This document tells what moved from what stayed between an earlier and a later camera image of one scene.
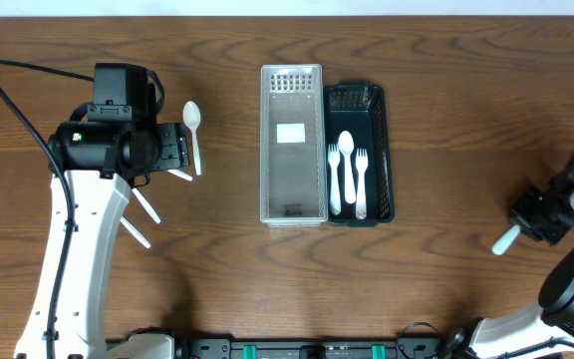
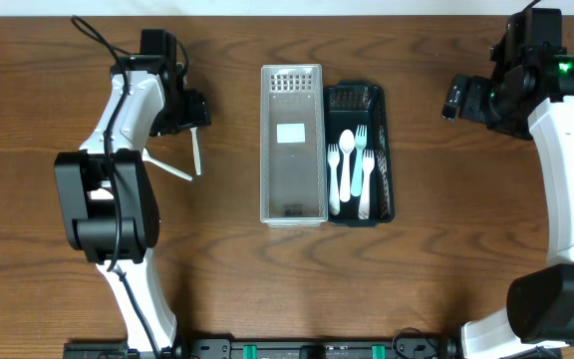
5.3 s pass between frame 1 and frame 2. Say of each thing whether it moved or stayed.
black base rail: stayed
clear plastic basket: stayed
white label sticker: stayed
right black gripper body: moved
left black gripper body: moved
